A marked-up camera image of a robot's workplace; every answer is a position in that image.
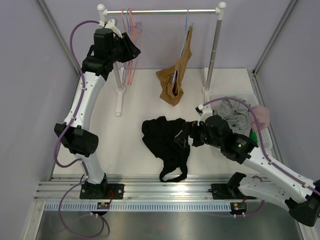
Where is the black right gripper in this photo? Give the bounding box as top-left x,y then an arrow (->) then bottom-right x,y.
174,120 -> 223,149

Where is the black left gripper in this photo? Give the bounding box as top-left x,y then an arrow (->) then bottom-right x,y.
107,32 -> 140,63

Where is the black tank top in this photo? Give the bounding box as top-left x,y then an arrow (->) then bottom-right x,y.
141,116 -> 190,183

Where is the blue hanger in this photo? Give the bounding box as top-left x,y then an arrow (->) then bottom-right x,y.
171,9 -> 194,84
126,7 -> 135,83

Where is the pink hanger with clothes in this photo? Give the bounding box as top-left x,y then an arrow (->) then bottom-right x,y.
126,21 -> 143,85

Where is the grey tank top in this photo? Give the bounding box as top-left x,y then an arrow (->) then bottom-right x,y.
212,99 -> 252,136

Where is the green tank top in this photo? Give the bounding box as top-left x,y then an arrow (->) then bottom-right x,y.
249,129 -> 258,143

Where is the pink tank top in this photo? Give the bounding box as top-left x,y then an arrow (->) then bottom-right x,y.
250,105 -> 270,132

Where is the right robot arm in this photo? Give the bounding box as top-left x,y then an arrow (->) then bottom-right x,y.
174,115 -> 320,227

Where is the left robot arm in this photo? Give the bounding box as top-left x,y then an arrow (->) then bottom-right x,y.
54,27 -> 141,199

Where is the brown tank top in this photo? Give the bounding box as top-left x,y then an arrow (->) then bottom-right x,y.
156,25 -> 193,106

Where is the white plastic basket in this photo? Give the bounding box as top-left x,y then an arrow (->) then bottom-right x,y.
204,91 -> 273,151

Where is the white garment rack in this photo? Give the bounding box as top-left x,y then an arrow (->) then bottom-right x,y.
96,1 -> 228,117

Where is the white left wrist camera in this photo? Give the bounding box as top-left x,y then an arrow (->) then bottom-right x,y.
98,18 -> 123,39

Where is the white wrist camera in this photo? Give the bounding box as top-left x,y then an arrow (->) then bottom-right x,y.
195,104 -> 213,126
98,18 -> 123,39

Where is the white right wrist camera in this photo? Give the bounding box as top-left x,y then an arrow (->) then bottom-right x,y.
195,104 -> 213,126

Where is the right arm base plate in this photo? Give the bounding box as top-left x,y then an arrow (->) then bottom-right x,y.
208,183 -> 257,200

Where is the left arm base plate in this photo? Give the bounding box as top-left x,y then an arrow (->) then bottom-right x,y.
79,182 -> 125,200

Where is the white slotted cable duct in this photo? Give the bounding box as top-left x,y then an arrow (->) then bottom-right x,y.
44,201 -> 231,212

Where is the aluminium front rail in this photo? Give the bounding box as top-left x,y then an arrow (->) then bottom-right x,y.
34,174 -> 231,202

